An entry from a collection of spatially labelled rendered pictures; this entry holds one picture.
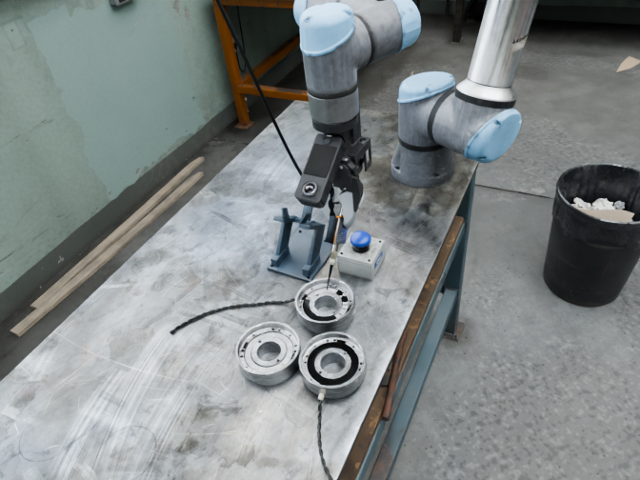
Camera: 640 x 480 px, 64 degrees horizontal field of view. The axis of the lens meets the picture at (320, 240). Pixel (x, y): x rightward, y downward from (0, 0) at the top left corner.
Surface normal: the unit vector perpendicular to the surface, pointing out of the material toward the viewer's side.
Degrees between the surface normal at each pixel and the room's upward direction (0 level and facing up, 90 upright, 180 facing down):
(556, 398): 0
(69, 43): 90
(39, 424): 0
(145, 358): 0
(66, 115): 90
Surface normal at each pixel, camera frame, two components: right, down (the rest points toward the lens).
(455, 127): -0.80, 0.19
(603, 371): -0.10, -0.75
